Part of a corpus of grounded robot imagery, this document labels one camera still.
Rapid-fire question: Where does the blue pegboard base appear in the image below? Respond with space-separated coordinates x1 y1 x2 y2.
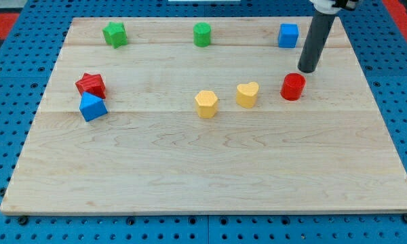
0 0 407 243

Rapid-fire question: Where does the green star block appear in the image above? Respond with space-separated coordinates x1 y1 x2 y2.
102 22 128 49

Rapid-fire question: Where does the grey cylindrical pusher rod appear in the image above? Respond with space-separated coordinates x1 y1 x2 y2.
297 10 336 73

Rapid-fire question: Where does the green cylinder block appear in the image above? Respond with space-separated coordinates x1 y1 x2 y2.
193 22 212 47

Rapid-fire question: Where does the red star block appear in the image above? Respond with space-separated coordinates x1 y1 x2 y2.
75 73 106 99

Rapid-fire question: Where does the blue cube block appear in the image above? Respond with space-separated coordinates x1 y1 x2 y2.
277 23 299 48

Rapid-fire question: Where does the blue triangle block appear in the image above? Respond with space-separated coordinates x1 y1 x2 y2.
79 91 108 122

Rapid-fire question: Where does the wooden board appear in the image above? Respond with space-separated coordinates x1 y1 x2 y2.
0 17 407 216

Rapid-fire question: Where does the yellow hexagon block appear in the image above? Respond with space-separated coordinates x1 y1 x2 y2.
195 90 218 119

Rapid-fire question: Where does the red cylinder block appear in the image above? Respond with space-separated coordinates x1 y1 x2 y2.
280 73 306 101

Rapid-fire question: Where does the yellow heart block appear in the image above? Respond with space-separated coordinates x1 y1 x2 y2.
235 81 259 108

